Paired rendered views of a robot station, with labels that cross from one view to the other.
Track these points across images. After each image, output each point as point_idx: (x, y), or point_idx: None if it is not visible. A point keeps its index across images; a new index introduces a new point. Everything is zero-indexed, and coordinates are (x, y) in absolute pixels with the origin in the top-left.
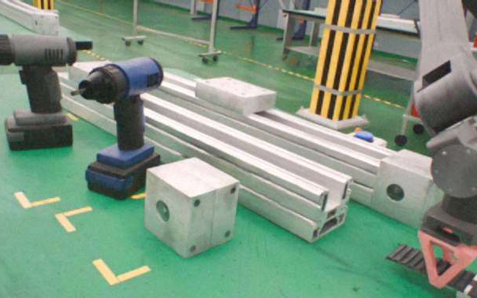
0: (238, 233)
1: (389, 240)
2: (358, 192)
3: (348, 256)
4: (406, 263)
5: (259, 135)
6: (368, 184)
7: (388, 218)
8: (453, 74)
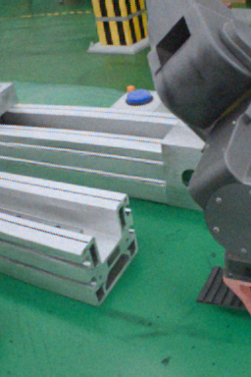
0: (6, 325)
1: (200, 254)
2: (148, 190)
3: (151, 308)
4: (222, 301)
5: (6, 150)
6: (157, 177)
7: (195, 214)
8: (195, 40)
